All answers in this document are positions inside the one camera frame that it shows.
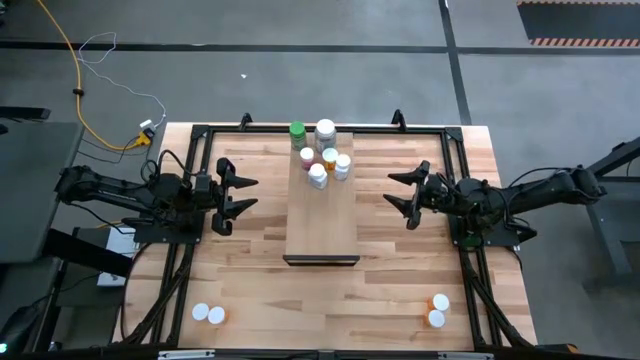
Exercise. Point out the black aluminium table frame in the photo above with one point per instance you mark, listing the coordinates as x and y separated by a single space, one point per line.
250 129

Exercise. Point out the large clear green-label bottle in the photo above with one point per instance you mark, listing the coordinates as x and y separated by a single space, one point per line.
325 130

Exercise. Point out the grey metal stand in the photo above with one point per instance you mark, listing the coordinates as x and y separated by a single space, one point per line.
607 225

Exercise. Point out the white plastic medicine bottle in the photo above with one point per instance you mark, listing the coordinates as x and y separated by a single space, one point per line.
317 171
343 161

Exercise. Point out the grey desk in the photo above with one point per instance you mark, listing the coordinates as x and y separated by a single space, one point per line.
35 190

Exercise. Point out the orange medicine bottle white cap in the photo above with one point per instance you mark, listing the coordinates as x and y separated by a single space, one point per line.
200 311
440 302
216 315
330 155
436 318

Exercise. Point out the yellow plug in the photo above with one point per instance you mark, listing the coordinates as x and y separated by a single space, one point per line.
145 137

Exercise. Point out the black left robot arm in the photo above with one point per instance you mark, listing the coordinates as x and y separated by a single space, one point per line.
115 192

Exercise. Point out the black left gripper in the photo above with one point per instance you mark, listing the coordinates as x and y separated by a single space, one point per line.
207 195

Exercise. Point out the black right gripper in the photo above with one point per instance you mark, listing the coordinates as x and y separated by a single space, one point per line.
432 195

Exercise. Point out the pink medicine bottle white cap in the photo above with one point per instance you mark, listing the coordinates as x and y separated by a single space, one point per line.
306 154

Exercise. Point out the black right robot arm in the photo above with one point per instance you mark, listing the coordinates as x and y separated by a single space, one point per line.
540 192

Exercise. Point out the green cap medicine bottle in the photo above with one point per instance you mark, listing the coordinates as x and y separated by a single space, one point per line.
297 130

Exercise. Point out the wooden shelf with black frame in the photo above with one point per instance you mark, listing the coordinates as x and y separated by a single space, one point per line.
320 225

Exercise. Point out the black mat with striped edge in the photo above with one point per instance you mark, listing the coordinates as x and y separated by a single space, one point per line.
575 20

